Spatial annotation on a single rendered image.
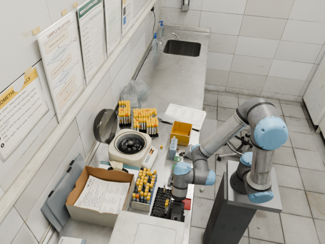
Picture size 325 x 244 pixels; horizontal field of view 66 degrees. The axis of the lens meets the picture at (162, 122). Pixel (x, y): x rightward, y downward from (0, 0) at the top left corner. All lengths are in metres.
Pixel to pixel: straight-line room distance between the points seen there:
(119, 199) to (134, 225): 0.37
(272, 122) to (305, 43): 2.82
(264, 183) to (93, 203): 0.85
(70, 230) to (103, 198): 0.22
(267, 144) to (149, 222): 0.55
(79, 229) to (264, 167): 0.94
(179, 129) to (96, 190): 0.73
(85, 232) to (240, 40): 2.93
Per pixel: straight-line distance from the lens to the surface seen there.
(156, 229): 1.05
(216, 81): 3.83
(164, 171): 1.57
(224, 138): 1.17
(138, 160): 1.49
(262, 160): 1.12
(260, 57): 3.70
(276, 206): 1.55
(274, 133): 0.98
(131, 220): 1.07
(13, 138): 1.01
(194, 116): 1.94
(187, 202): 1.46
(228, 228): 1.80
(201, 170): 1.19
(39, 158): 1.12
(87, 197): 1.43
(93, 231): 1.40
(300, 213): 2.79
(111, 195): 1.41
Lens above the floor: 2.12
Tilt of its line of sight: 41 degrees down
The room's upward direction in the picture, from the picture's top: 3 degrees clockwise
